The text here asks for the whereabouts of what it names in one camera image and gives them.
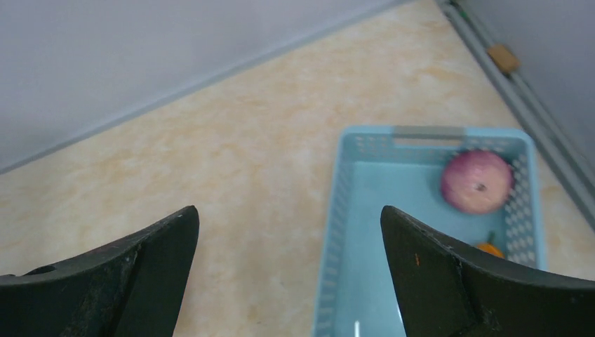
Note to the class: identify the small brown object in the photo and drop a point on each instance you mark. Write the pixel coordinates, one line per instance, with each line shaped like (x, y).
(503, 58)

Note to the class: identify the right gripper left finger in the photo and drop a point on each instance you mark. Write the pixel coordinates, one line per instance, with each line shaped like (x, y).
(132, 286)

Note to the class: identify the small orange fruit with stem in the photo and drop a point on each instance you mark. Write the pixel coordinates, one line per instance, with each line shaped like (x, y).
(489, 247)

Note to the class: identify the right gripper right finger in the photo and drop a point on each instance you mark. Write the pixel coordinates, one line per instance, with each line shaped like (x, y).
(445, 287)

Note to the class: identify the blue plastic basket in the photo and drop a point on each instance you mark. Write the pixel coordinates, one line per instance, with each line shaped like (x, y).
(401, 166)

